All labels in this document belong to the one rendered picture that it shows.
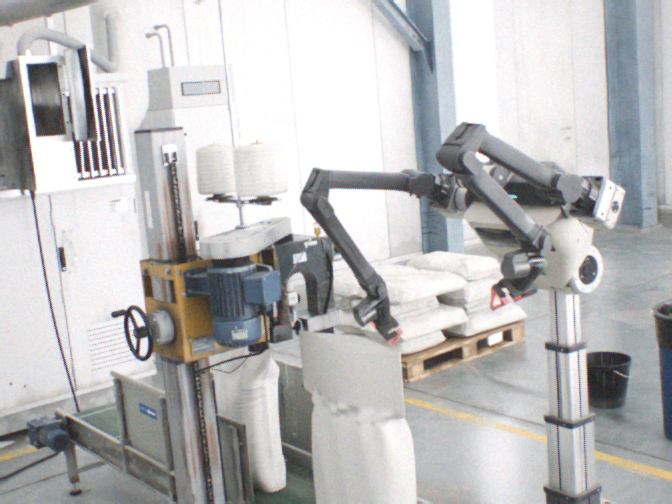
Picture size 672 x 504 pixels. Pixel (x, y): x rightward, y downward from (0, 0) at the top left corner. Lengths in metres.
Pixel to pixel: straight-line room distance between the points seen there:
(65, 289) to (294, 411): 2.21
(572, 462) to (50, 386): 3.47
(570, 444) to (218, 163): 1.49
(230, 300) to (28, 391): 3.07
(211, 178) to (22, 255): 2.69
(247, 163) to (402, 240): 6.20
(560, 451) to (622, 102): 8.56
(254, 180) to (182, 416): 0.81
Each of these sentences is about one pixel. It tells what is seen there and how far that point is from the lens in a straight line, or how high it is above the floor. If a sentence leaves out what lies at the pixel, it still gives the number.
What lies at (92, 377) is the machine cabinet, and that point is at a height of 0.26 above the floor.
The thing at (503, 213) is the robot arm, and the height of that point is 1.47.
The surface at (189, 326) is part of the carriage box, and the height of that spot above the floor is 1.14.
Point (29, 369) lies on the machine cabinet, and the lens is 5.65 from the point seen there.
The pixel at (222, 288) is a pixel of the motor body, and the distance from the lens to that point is 2.73.
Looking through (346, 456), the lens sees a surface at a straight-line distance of 2.93.
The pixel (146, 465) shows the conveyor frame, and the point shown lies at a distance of 3.95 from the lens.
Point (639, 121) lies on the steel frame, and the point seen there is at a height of 1.30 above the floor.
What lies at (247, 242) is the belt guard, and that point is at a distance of 2.70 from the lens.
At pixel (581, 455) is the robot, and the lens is 3.18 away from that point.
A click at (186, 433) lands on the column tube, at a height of 0.78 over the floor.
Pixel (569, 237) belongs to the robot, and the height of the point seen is 1.34.
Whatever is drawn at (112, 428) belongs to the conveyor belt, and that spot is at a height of 0.38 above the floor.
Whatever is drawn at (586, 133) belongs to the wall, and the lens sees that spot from 11.08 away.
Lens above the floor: 1.79
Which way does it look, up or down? 9 degrees down
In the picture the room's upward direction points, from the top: 5 degrees counter-clockwise
